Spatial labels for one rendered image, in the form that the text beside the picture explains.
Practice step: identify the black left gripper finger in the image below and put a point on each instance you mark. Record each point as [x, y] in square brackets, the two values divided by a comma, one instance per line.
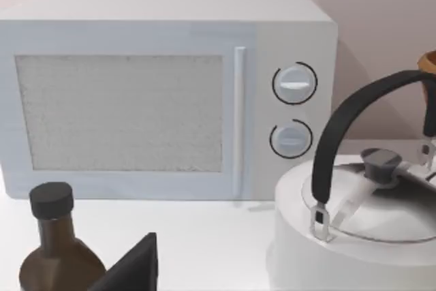
[136, 267]

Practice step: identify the dark brown bottle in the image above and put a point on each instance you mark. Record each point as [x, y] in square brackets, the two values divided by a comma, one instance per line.
[54, 250]

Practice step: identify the pale microwave oven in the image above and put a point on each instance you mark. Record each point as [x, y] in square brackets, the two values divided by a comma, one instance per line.
[143, 100]

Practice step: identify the small microwave knob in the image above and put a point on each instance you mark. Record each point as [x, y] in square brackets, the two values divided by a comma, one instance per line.
[290, 137]

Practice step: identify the large microwave knob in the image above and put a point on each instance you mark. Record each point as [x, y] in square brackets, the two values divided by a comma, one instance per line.
[294, 82]

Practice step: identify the brown wooden cup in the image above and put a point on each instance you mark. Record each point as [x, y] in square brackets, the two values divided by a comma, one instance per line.
[428, 66]

